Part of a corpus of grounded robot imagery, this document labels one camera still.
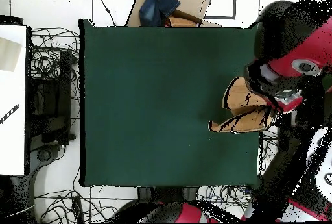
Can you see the black power strip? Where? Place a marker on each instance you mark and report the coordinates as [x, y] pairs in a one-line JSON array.
[[77, 205]]

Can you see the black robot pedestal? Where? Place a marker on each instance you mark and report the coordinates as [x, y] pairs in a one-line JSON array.
[[168, 194]]

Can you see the white desk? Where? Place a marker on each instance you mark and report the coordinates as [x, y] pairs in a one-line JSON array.
[[13, 143]]

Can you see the dark green table cloth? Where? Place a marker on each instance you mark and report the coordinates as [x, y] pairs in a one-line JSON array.
[[142, 104]]

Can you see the dark brown garment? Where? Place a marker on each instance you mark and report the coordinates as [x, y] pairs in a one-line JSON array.
[[186, 15]]

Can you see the blue jeans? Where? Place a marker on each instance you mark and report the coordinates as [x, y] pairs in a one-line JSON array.
[[155, 5]]

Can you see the black striped pen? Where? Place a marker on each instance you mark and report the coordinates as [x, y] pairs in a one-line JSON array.
[[10, 112]]

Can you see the tan terry towel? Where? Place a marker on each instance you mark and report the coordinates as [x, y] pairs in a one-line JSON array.
[[241, 96]]

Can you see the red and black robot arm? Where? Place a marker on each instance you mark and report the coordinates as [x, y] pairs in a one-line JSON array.
[[285, 31]]

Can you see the black office chair base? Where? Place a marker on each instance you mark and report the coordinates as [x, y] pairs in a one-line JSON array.
[[44, 155]]

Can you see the beige paper sheet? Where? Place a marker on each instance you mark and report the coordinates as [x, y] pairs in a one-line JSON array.
[[9, 55]]

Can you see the black equipment rack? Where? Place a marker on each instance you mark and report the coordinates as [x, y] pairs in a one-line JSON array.
[[52, 104]]

